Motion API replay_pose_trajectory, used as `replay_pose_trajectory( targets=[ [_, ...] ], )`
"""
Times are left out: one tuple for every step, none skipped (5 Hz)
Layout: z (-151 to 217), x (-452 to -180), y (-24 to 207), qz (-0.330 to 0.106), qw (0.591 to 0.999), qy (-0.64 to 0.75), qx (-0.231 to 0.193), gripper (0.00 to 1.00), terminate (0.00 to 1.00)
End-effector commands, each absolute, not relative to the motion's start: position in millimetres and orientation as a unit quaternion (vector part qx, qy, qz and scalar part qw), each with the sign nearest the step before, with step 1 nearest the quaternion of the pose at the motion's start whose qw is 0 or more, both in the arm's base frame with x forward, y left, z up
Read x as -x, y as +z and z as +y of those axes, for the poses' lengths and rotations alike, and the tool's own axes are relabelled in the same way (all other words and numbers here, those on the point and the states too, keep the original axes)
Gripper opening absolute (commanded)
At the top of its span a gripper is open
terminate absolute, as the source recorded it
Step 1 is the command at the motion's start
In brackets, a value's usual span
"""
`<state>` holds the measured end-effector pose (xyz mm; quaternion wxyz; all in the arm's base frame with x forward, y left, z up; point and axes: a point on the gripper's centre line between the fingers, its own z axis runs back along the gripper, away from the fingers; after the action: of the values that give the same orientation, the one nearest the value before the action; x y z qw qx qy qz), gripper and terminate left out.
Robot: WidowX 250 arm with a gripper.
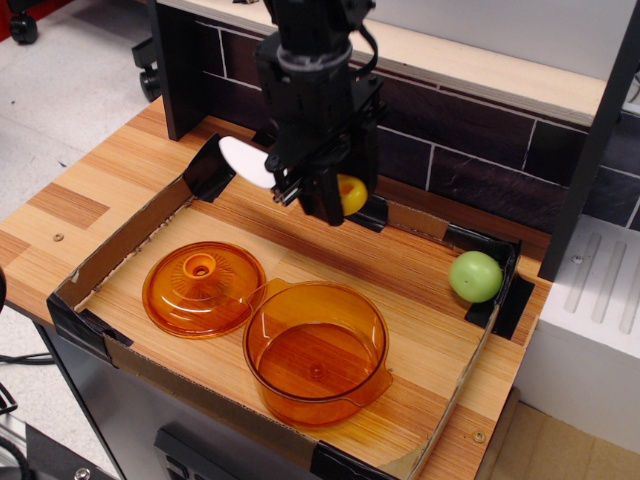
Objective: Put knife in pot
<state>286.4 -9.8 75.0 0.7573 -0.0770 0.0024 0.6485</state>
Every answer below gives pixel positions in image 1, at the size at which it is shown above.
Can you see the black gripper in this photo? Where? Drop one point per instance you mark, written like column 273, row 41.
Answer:
column 326, row 112

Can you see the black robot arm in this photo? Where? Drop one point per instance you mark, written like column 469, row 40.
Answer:
column 316, row 26

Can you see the orange transparent plastic pot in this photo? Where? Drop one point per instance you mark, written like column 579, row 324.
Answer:
column 317, row 351

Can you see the orange transparent pot lid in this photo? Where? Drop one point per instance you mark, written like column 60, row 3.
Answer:
column 203, row 290

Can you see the cardboard fence with black tape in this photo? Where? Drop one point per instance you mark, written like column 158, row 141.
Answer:
column 452, row 361

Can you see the dark brick backsplash panel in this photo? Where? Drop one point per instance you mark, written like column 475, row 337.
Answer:
column 506, row 162

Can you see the green toy apple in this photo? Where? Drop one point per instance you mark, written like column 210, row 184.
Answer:
column 475, row 277

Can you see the black chair caster base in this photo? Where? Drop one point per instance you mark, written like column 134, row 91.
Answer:
column 144, row 57

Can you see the white toy sink block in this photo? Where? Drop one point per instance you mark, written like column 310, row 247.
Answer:
column 582, row 364

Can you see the black caster wheel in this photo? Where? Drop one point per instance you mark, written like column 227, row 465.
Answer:
column 23, row 29

